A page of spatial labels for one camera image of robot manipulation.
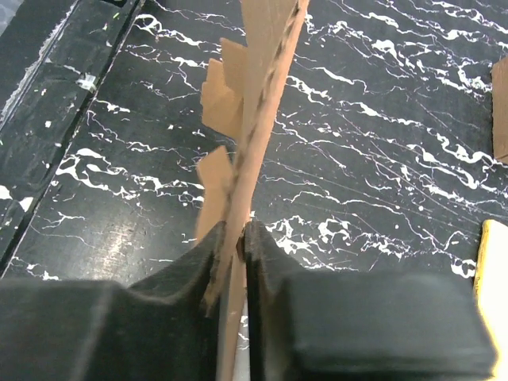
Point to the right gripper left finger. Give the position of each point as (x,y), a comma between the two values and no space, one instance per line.
(86,329)

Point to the folded brown cardboard box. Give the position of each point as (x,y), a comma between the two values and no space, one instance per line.
(499,75)

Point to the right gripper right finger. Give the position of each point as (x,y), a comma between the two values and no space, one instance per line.
(344,325)

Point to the yellow book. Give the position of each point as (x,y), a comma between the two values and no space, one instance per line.
(490,287)

